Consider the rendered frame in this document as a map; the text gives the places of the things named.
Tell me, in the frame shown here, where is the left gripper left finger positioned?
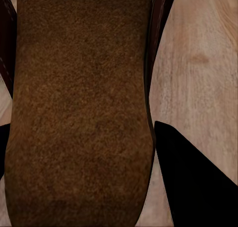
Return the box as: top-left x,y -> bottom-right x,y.
0,124 -> 10,179

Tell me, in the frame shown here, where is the sandal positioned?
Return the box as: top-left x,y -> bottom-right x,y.
0,0 -> 174,227

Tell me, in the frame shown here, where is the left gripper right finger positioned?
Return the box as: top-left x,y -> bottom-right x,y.
154,121 -> 238,227

